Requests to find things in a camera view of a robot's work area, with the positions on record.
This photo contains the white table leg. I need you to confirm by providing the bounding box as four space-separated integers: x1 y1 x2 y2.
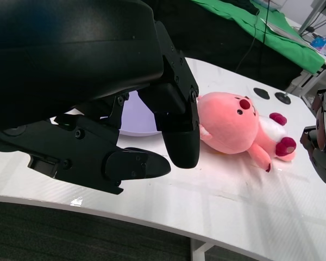
190 231 217 261

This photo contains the white paper sheet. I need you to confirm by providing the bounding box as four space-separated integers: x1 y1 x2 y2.
260 17 316 49

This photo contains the black round table grommet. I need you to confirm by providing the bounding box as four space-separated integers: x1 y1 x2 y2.
254 87 271 100

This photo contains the grey metal stand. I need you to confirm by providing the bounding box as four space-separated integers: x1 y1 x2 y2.
298 0 326 36

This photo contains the blue plastic bag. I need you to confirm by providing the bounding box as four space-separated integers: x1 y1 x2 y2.
311 36 326 58

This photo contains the green cloth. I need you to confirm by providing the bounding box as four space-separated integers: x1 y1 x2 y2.
191 0 326 77

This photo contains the white side desk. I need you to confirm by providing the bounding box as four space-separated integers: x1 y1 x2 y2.
284 65 326 97

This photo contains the lavender round plate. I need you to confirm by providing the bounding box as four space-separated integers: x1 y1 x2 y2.
118 91 162 138

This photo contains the pink plush doll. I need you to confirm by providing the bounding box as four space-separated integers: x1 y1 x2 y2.
196 91 297 173

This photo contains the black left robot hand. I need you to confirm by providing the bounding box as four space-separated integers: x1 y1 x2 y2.
0 0 201 195

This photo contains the thin black cable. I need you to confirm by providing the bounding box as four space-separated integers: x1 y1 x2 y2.
236 0 261 72

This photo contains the black cloth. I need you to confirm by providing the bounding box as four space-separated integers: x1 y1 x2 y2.
152 0 308 90

